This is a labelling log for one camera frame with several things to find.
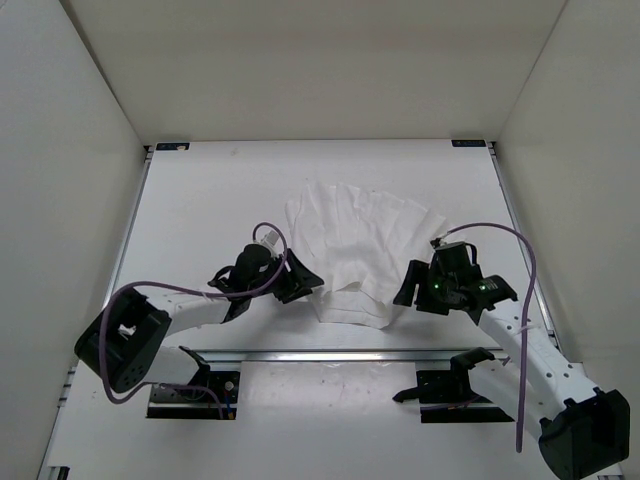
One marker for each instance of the left blue corner label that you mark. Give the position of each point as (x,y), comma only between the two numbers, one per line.
(172,146)

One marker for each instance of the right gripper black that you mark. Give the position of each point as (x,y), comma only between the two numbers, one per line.
(415,274)

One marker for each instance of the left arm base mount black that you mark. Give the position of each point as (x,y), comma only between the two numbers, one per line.
(200,390)

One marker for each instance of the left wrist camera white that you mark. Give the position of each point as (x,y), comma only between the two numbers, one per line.
(269,240)

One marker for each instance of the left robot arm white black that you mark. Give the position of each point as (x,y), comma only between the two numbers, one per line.
(124,344)

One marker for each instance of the aluminium front table rail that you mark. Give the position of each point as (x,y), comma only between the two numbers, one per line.
(328,356)

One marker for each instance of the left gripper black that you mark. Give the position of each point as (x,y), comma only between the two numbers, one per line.
(297,280)

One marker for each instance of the white pleated skirt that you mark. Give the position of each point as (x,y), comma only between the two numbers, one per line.
(360,242)

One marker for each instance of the right blue corner label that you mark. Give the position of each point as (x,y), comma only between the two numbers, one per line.
(468,143)

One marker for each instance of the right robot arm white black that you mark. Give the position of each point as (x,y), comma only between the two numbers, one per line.
(580,429)

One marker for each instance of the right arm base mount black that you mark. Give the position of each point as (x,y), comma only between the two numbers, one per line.
(446,397)

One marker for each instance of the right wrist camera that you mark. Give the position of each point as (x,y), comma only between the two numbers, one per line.
(440,243)

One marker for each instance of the blue corner label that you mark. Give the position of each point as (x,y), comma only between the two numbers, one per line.
(172,146)
(468,143)

